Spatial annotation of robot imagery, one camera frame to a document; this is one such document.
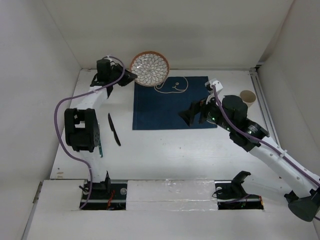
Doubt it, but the white foam block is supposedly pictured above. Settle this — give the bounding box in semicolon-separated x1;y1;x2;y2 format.
126;179;218;212

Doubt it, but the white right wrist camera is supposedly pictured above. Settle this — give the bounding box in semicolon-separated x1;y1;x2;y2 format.
204;78;223;96

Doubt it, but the dark blue cloth napkin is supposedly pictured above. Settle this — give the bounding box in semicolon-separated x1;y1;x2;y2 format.
132;76;209;131

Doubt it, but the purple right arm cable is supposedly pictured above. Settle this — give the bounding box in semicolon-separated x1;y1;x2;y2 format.
209;84;320;188

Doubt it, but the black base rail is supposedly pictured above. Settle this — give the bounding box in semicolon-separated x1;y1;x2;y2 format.
79;179;264;212

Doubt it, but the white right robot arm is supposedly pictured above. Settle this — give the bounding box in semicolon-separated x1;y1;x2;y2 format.
178;95;320;222

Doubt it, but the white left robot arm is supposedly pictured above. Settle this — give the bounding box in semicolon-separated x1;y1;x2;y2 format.
64;56;137;200

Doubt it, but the aluminium rail right side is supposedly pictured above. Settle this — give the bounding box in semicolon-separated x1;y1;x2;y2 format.
249;64;281;146

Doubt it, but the silver fork teal handle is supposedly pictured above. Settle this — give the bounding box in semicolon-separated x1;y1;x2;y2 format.
98;123;104;158

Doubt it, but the beige paper cup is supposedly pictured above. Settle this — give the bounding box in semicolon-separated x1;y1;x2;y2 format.
239;90;257;107

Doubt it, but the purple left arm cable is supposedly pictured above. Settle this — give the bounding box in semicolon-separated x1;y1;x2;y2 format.
54;56;126;210

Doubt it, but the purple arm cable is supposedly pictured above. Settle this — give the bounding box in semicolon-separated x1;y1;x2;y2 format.
209;84;320;188
54;56;126;210

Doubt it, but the floral plate with orange rim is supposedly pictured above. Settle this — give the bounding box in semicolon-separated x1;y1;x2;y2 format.
129;51;170;87

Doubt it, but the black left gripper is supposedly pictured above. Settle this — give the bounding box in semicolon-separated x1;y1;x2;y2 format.
108;62;138;87

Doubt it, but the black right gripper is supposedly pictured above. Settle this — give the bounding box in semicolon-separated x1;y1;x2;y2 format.
177;91;235;132

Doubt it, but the black table knife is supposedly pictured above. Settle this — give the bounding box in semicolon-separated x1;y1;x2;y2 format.
108;113;121;146

